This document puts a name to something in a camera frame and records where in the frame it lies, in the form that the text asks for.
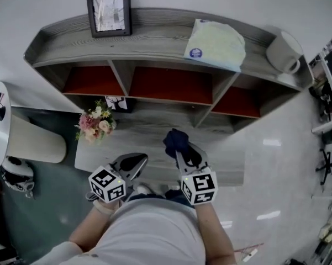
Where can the black office chair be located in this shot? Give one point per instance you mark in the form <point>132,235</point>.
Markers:
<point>330,164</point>

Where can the light grey wooden desk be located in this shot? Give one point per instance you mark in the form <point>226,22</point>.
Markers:
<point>143,137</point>

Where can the pale tissue pack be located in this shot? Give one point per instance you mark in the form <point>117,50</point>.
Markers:
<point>215,43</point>

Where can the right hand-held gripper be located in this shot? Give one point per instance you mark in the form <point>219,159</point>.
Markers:
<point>201,188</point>

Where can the person's white shoe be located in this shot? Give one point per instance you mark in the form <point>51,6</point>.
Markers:
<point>146,189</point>

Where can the person's right forearm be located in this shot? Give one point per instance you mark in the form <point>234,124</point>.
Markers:
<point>215,230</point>

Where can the person's left forearm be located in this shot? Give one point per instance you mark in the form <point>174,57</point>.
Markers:
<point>88,228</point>

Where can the person's white t-shirt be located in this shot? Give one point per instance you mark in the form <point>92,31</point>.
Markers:
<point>149,230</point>

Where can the round white side table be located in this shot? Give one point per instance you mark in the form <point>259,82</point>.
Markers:
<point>36,145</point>

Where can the black tree picture frame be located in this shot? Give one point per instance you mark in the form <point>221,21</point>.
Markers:
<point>109,10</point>

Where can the wooden shelf unit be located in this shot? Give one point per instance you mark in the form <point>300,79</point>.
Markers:
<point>143,47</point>

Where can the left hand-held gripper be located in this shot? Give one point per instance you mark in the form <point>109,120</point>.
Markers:
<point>106,184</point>

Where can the person's blue jeans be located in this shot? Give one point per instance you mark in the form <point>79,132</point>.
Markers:
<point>179,196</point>

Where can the pink and cream flower bouquet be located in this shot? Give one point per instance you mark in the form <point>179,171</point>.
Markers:
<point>95,123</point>

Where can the white mug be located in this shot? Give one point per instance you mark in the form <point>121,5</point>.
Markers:
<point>281,51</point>

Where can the small black deer picture frame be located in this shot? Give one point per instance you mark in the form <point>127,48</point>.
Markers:
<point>118,103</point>

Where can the dark wiping cloth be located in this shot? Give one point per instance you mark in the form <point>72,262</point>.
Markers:
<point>176,142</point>

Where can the white wristband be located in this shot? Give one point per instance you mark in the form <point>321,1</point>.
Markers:
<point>105,208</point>

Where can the white power strip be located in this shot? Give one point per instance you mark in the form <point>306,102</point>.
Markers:
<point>250,257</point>

